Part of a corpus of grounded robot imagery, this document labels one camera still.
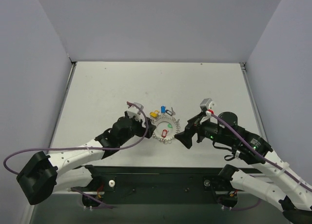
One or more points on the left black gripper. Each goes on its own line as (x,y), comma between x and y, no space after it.
(146,127)

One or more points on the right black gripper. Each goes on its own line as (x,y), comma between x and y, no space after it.
(191,130)

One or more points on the large metal keyring with keys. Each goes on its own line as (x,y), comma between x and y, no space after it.
(167,126)

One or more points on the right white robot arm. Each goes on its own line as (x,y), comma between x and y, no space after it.
(289,193)

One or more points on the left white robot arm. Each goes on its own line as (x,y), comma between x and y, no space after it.
(39,176)

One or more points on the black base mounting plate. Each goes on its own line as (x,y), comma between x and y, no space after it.
(159,185)

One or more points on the aluminium frame rail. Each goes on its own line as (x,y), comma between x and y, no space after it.
(96,96)

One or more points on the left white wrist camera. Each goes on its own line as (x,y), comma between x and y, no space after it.
(134,111)

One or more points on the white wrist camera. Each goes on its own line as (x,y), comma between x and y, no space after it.
(134,111)
(207,106)

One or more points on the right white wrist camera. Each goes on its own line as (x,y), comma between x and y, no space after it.
(207,106)

